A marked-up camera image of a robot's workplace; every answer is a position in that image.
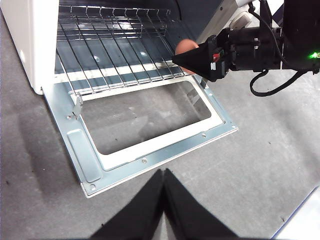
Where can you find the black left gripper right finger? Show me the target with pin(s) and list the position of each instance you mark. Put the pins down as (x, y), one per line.
(190, 217)

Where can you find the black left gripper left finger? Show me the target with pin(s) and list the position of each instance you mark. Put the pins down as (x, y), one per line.
(140, 215)

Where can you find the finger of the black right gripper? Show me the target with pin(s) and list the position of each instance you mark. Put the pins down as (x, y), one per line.
(197, 61)

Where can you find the brown egg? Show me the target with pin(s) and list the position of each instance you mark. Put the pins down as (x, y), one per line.
(186, 45)

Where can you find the cream Toshiba toaster oven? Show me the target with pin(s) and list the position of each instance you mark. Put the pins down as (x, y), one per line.
(25, 37)

